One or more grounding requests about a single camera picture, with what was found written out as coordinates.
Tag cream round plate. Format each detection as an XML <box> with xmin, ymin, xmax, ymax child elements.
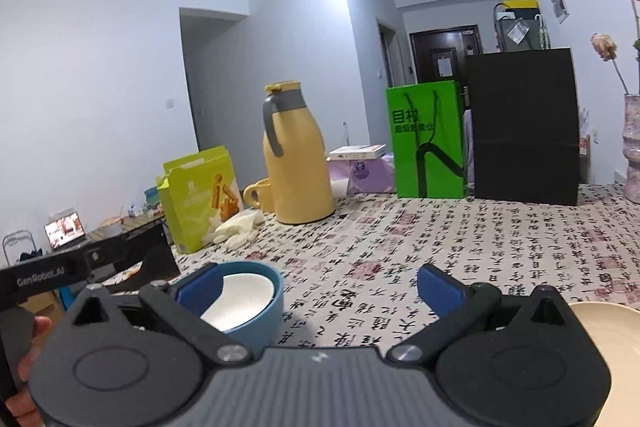
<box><xmin>570</xmin><ymin>303</ymin><xmax>640</xmax><ymax>427</ymax></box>

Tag blue bowl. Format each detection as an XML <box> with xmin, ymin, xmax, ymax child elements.
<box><xmin>171</xmin><ymin>261</ymin><xmax>284</xmax><ymax>355</ymax></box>

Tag person's left hand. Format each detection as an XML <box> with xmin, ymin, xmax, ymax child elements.
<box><xmin>6</xmin><ymin>315</ymin><xmax>52</xmax><ymax>427</ymax></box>

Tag open laptop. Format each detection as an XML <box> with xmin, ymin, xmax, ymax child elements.
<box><xmin>44</xmin><ymin>209</ymin><xmax>87</xmax><ymax>251</ymax></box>

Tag folding side table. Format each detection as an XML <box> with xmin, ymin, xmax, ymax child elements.
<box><xmin>87</xmin><ymin>210</ymin><xmax>169</xmax><ymax>248</ymax></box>

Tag white rubber gloves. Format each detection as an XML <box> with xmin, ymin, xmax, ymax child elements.
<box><xmin>202</xmin><ymin>210</ymin><xmax>265</xmax><ymax>251</ymax></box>

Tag calligraphy print tablecloth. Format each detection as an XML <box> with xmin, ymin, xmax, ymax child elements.
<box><xmin>177</xmin><ymin>184</ymin><xmax>639</xmax><ymax>349</ymax></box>

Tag yellow-green cereal box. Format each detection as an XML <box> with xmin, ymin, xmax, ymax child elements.
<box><xmin>156</xmin><ymin>145</ymin><xmax>243</xmax><ymax>254</ymax></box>

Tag yellow mug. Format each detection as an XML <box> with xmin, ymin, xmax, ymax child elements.
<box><xmin>243</xmin><ymin>178</ymin><xmax>276</xmax><ymax>212</ymax></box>

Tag purple tissue pack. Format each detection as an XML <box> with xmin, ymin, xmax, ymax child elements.
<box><xmin>328</xmin><ymin>154</ymin><xmax>396</xmax><ymax>197</ymax></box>

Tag black paper bag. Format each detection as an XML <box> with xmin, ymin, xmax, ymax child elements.
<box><xmin>468</xmin><ymin>49</ymin><xmax>579</xmax><ymax>206</ymax></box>

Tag pink ceramic vase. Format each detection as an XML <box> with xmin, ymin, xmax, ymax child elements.
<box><xmin>623</xmin><ymin>94</ymin><xmax>640</xmax><ymax>204</ymax></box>

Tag yellow thermos jug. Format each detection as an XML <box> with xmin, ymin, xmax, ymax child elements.
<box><xmin>262</xmin><ymin>81</ymin><xmax>335</xmax><ymax>225</ymax></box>

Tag green paper bag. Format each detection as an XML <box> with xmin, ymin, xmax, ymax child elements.
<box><xmin>386</xmin><ymin>80</ymin><xmax>465</xmax><ymax>199</ymax></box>

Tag white flat box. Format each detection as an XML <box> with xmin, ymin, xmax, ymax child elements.
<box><xmin>328</xmin><ymin>144</ymin><xmax>386</xmax><ymax>161</ymax></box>

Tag dark entrance door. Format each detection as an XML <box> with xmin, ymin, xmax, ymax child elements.
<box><xmin>410</xmin><ymin>25</ymin><xmax>483</xmax><ymax>87</ymax></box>

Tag grey refrigerator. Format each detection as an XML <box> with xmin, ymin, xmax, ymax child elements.
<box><xmin>492</xmin><ymin>0</ymin><xmax>551</xmax><ymax>52</ymax></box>

